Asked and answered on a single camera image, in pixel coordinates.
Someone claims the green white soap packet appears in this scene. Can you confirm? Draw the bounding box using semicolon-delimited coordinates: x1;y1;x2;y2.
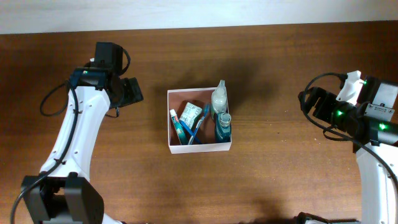
179;103;202;128

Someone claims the green Colgate toothpaste tube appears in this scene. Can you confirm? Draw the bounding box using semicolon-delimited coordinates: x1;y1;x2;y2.
170;109;188;145

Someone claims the blue white toothbrush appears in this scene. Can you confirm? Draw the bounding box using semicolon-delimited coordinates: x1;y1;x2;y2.
188;103;210;145

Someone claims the clear soap pump bottle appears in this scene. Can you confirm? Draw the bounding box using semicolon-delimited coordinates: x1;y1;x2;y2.
210;80;228;120

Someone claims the teal mouthwash bottle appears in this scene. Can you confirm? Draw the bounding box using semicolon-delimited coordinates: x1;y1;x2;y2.
215;112;231;143

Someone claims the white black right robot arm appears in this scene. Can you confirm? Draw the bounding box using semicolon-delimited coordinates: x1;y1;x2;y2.
298;71;397;223

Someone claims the pink cardboard box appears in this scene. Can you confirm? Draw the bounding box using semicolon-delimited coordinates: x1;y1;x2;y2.
167;87;233;154

